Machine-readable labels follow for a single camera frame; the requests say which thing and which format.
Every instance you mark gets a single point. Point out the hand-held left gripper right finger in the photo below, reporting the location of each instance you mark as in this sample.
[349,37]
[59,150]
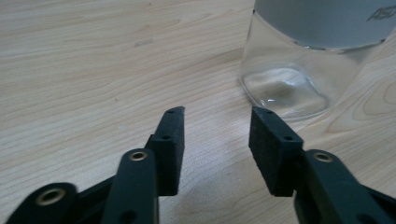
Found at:
[274,152]

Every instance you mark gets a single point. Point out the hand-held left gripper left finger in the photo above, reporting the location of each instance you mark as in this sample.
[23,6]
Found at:
[166,155]

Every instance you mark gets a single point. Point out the clear glass jar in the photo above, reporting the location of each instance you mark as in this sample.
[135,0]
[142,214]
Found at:
[299,56]

